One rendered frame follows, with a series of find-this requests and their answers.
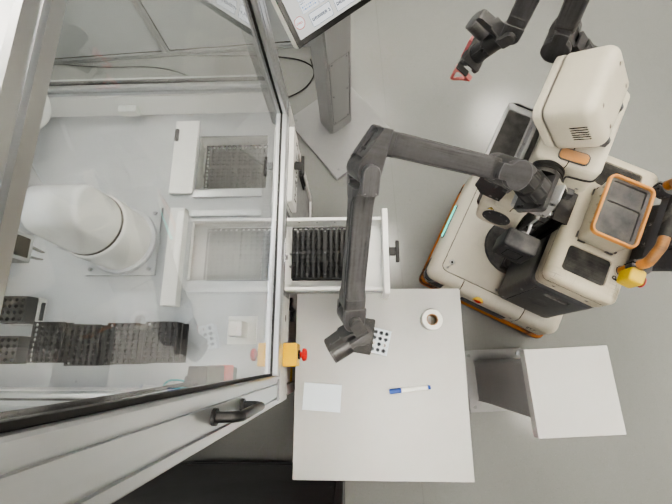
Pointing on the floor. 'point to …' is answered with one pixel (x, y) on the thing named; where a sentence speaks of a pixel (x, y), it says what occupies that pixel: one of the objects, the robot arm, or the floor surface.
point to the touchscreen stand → (334, 102)
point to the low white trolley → (398, 459)
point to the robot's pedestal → (548, 389)
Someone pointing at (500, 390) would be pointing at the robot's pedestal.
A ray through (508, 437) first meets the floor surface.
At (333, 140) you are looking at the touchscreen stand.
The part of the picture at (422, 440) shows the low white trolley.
